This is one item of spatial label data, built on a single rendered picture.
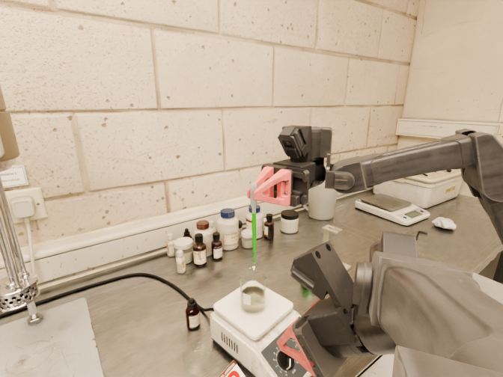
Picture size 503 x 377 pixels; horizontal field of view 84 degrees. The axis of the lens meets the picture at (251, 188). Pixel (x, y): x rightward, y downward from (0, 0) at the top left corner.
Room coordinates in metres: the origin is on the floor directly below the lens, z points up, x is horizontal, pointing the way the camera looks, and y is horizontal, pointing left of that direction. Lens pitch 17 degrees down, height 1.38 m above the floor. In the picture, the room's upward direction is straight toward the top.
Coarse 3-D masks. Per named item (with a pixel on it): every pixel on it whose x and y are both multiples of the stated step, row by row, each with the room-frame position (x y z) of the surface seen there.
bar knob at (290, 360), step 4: (280, 352) 0.38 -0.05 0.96; (280, 356) 0.37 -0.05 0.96; (284, 356) 0.37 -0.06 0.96; (288, 356) 0.37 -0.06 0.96; (280, 360) 0.37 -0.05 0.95; (284, 360) 0.37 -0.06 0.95; (288, 360) 0.36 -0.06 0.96; (292, 360) 0.37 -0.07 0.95; (280, 364) 0.36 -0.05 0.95; (284, 364) 0.36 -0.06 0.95; (288, 364) 0.36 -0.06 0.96; (292, 364) 0.37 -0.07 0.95; (284, 368) 0.36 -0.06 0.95; (288, 368) 0.35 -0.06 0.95; (292, 368) 0.36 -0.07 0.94
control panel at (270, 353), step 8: (280, 336) 0.41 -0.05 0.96; (272, 344) 0.39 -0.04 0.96; (288, 344) 0.40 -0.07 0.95; (296, 344) 0.40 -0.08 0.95; (264, 352) 0.38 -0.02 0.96; (272, 352) 0.38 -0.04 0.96; (272, 360) 0.37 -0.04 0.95; (272, 368) 0.36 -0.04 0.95; (280, 368) 0.36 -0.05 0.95; (296, 368) 0.37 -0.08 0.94; (304, 368) 0.37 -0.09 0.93; (280, 376) 0.35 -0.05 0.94; (288, 376) 0.35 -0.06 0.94; (296, 376) 0.36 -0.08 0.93
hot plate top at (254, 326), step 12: (228, 300) 0.48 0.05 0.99; (276, 300) 0.48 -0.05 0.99; (288, 300) 0.48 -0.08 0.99; (216, 312) 0.45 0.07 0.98; (228, 312) 0.44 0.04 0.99; (240, 312) 0.44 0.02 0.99; (264, 312) 0.44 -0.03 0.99; (276, 312) 0.44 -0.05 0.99; (288, 312) 0.45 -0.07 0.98; (240, 324) 0.41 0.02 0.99; (252, 324) 0.41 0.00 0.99; (264, 324) 0.41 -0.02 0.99; (252, 336) 0.39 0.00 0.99
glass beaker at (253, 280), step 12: (240, 276) 0.45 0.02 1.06; (252, 276) 0.48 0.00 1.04; (264, 276) 0.47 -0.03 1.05; (240, 288) 0.45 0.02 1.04; (252, 288) 0.43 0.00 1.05; (264, 288) 0.45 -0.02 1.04; (240, 300) 0.45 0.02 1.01; (252, 300) 0.43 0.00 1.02; (264, 300) 0.45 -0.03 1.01; (252, 312) 0.43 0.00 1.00
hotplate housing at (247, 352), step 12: (216, 324) 0.44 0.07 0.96; (228, 324) 0.43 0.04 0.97; (276, 324) 0.43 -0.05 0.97; (288, 324) 0.44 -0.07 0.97; (216, 336) 0.45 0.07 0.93; (228, 336) 0.42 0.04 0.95; (240, 336) 0.40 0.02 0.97; (264, 336) 0.40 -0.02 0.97; (276, 336) 0.41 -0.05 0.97; (228, 348) 0.42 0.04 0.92; (240, 348) 0.40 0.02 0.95; (252, 348) 0.38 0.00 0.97; (264, 348) 0.38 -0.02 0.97; (240, 360) 0.40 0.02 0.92; (252, 360) 0.38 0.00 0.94; (264, 360) 0.36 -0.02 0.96; (252, 372) 0.38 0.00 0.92; (264, 372) 0.36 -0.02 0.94
